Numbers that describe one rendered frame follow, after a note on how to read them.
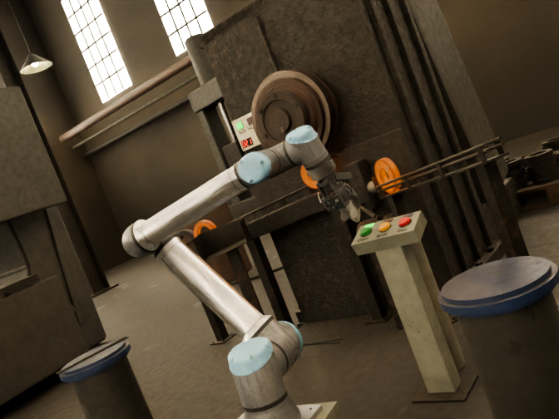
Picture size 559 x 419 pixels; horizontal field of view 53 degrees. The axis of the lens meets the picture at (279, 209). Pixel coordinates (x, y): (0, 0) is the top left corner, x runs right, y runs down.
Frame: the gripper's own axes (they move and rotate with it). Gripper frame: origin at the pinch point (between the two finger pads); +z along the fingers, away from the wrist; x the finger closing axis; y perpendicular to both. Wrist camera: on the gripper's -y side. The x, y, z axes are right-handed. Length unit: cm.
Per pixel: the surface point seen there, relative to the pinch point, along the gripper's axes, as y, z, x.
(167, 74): -657, -29, -645
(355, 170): -71, 15, -35
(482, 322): 37, 19, 41
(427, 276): -4.8, 33.7, 8.8
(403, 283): 9.7, 23.3, 8.3
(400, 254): 6.5, 14.2, 11.1
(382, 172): -58, 15, -16
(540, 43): -657, 190, -55
